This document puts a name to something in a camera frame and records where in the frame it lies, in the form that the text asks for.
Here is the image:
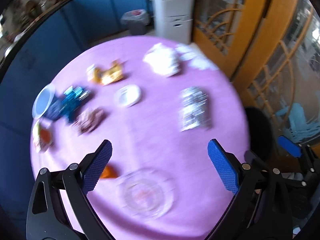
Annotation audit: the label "clear glass ashtray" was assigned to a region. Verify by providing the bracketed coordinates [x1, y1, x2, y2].
[117, 167, 177, 220]

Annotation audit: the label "silver foil wrapper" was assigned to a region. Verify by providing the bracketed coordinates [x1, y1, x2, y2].
[180, 86, 212, 132]

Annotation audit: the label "blue kitchen cabinets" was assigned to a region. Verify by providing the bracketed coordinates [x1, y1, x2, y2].
[1, 0, 146, 234]

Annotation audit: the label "grey bin with bag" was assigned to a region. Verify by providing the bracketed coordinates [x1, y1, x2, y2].
[120, 9, 150, 36]

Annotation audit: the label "red white wrapper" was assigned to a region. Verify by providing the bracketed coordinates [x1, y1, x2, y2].
[32, 118, 53, 153]

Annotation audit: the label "orange wooden glass door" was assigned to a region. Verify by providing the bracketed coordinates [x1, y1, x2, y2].
[193, 0, 319, 137]

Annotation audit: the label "white tissue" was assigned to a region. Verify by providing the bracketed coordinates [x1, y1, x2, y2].
[143, 43, 181, 77]

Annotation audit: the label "orange wrapper scrap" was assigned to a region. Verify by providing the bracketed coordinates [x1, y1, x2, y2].
[100, 164, 120, 179]

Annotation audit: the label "gold snack wrapper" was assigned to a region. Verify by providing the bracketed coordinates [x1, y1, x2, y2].
[86, 60, 124, 86]

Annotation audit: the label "purple tablecloth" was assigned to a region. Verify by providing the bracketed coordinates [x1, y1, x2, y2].
[30, 36, 249, 239]

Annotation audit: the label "light blue plastic chair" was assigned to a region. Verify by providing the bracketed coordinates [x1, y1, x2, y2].
[275, 100, 319, 143]

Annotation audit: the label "blue foil wrapper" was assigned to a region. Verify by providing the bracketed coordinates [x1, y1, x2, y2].
[43, 86, 91, 124]

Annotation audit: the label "white small dish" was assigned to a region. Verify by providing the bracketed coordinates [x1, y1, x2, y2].
[114, 85, 142, 108]

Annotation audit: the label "brown candy wrapper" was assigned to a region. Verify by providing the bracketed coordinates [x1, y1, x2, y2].
[72, 107, 105, 135]

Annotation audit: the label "white refrigerator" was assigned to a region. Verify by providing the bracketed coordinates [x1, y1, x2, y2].
[152, 0, 195, 44]

